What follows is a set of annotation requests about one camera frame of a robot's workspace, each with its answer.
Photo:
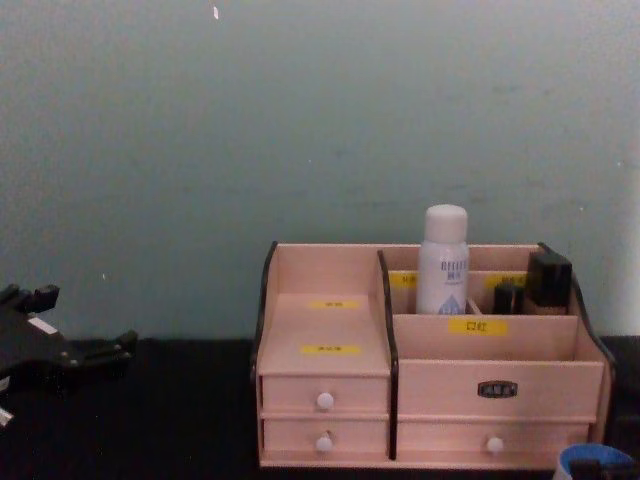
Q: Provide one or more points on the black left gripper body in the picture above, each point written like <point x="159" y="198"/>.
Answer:
<point x="30" y="355"/>

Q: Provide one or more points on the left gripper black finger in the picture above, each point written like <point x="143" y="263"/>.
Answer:
<point x="35" y="295"/>
<point x="112" y="350"/>

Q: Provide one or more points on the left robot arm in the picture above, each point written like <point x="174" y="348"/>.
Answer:
<point x="4" y="416"/>

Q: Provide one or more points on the black table cloth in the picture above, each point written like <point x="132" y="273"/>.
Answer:
<point x="175" y="425"/>

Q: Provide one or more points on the small wooden drawer, white knob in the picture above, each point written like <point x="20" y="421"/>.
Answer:
<point x="300" y="395"/>
<point x="290" y="437"/>

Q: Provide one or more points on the white spray bottle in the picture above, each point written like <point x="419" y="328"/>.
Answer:
<point x="442" y="270"/>

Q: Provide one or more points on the wide wooden drawer, white knob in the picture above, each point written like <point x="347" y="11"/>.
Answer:
<point x="440" y="442"/>

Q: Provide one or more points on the pale wooden desk organizer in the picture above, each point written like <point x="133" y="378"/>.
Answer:
<point x="500" y="387"/>

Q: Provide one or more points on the small black lipstick tube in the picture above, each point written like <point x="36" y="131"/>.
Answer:
<point x="508" y="300"/>

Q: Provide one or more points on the tall black cosmetic bottle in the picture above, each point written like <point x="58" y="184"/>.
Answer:
<point x="550" y="285"/>

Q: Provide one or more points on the blue and white round container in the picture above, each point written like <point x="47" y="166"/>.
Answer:
<point x="595" y="452"/>

